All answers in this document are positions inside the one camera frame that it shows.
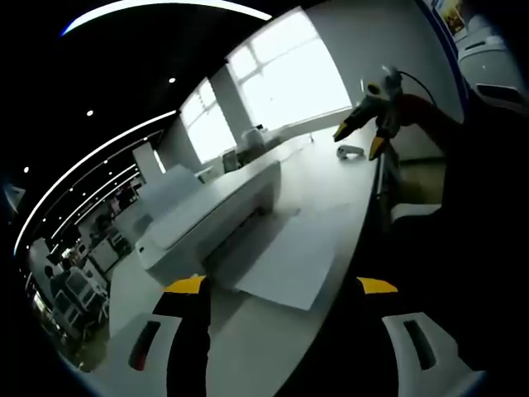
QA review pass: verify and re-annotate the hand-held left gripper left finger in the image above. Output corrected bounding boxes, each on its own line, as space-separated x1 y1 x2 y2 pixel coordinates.
93 275 212 397

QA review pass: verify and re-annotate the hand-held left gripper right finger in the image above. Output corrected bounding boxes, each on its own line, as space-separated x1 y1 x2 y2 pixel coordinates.
350 275 489 397

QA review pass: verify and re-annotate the white paper sheet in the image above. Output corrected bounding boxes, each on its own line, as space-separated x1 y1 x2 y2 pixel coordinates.
236 201 353 312

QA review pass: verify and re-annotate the large white office printer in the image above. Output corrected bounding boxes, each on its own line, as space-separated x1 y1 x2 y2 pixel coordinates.
456 35 525 107

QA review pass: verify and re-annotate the small white device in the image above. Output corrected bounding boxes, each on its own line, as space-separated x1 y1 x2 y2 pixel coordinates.
336 144 367 163

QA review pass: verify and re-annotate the large bright window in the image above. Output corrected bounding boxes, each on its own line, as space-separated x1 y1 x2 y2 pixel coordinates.
226 10 353 130

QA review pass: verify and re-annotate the white mesh chair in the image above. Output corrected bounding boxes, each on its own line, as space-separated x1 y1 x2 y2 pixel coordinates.
53 270 111 336

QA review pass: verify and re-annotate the person's dark clothing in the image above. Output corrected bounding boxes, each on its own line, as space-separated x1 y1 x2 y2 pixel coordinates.
390 88 529 373

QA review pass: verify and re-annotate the narrow bright window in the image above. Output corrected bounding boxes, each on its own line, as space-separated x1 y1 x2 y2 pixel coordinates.
180 78 237 165

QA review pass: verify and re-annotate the white display pillar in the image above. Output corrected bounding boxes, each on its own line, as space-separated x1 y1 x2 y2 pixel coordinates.
131 142 167 188

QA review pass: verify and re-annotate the short ceiling light strip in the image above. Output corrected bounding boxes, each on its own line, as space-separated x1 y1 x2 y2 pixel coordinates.
60 0 274 37

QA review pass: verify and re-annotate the long ceiling light strip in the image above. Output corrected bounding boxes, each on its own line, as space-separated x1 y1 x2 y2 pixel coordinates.
13 108 179 258

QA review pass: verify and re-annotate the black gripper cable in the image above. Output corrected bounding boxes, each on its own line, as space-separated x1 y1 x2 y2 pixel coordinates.
398 70 438 105

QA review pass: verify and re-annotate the yellow wall poster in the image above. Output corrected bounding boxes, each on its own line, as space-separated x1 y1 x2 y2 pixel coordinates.
436 0 471 36

